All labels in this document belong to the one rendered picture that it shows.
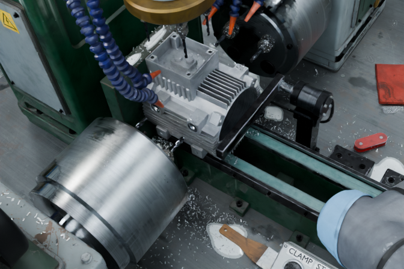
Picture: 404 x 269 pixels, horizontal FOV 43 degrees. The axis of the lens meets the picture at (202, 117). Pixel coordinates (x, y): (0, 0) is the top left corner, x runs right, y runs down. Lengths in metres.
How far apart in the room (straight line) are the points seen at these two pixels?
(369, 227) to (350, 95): 0.97
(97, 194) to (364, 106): 0.82
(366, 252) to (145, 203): 0.49
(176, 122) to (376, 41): 0.76
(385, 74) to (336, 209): 1.01
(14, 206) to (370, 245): 0.61
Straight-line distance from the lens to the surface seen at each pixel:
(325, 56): 1.51
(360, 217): 0.55
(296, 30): 1.21
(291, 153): 1.20
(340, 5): 1.38
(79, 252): 0.86
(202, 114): 1.07
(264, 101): 1.15
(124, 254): 0.96
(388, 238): 0.53
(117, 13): 1.19
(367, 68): 1.57
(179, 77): 1.06
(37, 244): 0.88
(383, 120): 1.44
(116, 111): 1.13
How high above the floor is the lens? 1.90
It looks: 51 degrees down
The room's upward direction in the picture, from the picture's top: 8 degrees counter-clockwise
